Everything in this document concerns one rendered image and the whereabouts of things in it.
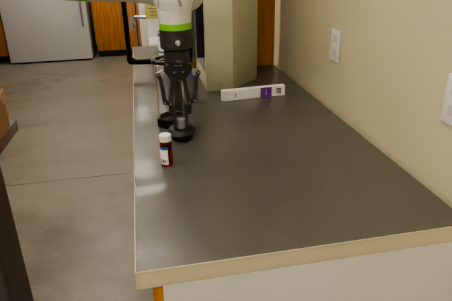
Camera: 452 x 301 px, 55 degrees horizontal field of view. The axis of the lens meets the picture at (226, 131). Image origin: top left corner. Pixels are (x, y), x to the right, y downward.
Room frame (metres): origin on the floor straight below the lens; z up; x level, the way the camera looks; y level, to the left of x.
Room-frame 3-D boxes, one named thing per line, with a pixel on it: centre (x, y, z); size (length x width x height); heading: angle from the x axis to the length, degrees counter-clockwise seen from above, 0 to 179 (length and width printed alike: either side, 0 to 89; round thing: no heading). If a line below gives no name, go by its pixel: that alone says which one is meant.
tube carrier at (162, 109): (1.35, 0.18, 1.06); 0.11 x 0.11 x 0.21
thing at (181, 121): (1.23, 0.14, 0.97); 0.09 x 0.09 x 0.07
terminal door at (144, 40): (1.99, 0.30, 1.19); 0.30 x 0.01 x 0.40; 94
